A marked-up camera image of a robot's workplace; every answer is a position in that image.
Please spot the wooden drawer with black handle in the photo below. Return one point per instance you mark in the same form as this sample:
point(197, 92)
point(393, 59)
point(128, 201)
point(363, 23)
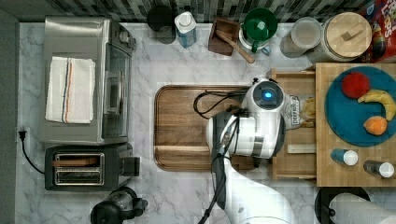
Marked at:
point(284, 164)

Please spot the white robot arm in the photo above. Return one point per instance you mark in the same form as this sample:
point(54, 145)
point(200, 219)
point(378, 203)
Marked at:
point(256, 130)

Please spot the small wooden block in drawer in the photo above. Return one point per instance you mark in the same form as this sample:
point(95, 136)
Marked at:
point(302, 148)

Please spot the chip bag in drawer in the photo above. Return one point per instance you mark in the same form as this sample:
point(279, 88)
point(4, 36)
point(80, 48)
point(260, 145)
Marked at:
point(300, 111)

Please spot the wooden drawer cabinet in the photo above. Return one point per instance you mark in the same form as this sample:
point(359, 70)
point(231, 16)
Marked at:
point(334, 174)

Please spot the wooden cutting board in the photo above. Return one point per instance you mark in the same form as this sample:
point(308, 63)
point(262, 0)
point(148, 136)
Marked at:
point(180, 118)

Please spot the brown utensil holder box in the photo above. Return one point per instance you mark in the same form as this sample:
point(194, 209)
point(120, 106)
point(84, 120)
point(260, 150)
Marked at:
point(223, 28)

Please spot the wooden spoon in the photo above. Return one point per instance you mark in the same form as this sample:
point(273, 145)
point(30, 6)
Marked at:
point(243, 53)

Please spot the white blue plastic bottle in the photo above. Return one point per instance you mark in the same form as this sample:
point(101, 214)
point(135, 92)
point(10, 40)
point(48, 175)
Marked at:
point(186, 29)

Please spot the green cup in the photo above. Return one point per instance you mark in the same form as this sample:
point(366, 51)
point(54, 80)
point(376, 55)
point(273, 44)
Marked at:
point(259, 25)

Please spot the silver toaster oven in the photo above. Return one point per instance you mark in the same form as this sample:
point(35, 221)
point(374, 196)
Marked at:
point(110, 46)

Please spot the wooden toast slice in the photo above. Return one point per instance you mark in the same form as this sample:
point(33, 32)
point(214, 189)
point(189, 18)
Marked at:
point(75, 162)

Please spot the black two-slot toaster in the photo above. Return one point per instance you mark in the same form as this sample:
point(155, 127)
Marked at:
point(115, 168)

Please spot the white striped folded towel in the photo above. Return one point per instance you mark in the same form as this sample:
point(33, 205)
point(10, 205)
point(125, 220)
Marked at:
point(70, 90)

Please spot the glass jar plastic lid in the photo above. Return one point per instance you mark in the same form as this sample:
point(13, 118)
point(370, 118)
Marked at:
point(305, 34)

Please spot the teal plate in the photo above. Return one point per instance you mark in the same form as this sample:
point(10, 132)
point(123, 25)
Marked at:
point(346, 115)

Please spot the blue can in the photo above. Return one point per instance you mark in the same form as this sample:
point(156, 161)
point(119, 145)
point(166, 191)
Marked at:
point(347, 157)

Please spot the red apple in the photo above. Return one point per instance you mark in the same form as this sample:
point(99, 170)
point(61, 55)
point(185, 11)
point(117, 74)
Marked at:
point(355, 85)

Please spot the black paper towel holder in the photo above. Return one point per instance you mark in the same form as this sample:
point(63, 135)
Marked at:
point(325, 195)

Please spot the glass jar wooden lid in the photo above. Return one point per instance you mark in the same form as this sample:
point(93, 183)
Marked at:
point(344, 38)

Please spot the white paper towel roll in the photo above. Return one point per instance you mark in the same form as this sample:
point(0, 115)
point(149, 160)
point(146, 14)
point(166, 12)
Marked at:
point(352, 209)

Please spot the orange fruit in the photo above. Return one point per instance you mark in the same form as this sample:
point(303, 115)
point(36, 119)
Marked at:
point(376, 125)

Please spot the yellow banana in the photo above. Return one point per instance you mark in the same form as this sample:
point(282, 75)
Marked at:
point(382, 97)

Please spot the grey can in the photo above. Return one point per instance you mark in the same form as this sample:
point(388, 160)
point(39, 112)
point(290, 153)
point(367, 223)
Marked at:
point(384, 169)

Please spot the red cereal box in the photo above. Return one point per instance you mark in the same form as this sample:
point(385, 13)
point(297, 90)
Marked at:
point(381, 15)

